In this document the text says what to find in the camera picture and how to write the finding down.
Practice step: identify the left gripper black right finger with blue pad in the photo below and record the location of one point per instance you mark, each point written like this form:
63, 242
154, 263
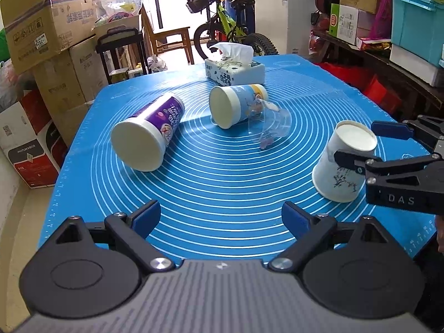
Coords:
312, 234

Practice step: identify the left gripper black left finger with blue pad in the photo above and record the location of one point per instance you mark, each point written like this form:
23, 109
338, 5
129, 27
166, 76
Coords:
129, 236

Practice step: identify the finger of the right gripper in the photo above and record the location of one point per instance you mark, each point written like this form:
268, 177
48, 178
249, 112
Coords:
399, 131
354, 161

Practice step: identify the small white paper cup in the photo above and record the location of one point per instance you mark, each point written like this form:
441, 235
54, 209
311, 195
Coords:
336, 176

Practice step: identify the purple white paper cup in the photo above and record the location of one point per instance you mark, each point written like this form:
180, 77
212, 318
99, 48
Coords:
141, 140

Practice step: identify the clear plastic cup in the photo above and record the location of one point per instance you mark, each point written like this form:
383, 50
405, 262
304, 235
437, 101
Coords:
267, 122

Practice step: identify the blue white paper cup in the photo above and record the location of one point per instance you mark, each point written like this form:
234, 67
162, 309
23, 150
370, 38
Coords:
230, 105

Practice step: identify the teal plastic storage bin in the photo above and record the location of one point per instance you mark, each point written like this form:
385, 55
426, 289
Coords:
417, 26

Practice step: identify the blue silicone baking mat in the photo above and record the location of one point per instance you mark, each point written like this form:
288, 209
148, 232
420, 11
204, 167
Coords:
221, 195

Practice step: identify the green white carton box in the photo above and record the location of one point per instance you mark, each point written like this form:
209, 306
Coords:
349, 23

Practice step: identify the white red appliance box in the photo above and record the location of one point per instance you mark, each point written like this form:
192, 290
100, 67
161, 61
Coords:
31, 142

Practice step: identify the lower brown cardboard box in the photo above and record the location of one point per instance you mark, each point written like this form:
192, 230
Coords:
69, 83

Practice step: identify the white tissue box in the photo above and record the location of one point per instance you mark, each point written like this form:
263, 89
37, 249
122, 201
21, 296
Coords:
235, 66

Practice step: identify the white chest freezer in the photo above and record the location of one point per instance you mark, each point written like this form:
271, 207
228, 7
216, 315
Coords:
287, 23

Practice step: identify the green children's bicycle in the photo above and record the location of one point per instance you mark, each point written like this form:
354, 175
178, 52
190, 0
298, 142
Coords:
224, 28

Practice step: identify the wooden chair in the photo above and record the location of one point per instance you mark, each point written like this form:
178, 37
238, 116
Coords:
157, 41

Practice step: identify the black stool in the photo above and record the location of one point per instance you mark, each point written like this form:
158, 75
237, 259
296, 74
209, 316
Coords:
115, 41

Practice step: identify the large top cardboard box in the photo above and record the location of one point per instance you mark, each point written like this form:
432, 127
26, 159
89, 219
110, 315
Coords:
37, 30

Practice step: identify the plastic bag of goods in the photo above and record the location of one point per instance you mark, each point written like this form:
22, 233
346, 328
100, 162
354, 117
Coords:
111, 10

